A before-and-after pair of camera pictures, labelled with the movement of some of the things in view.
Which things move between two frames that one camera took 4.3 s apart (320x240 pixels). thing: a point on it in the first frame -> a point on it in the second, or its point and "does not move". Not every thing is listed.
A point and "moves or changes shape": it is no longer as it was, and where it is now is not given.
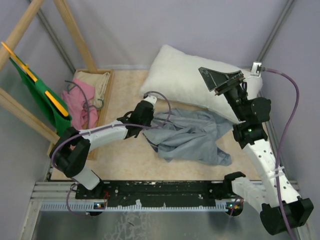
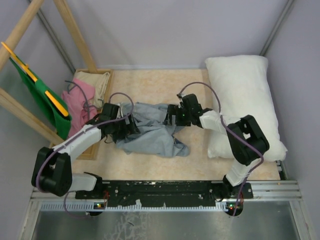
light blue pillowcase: [192, 135] moves or changes shape
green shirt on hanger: [39, 88] does not move
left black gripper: [148, 123] -> [128, 129]
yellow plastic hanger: [26, 67] does not move
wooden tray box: [93, 153] does not move
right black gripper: [214, 79] -> [174, 110]
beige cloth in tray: [99, 81] does not move
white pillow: [172, 75] -> [241, 86]
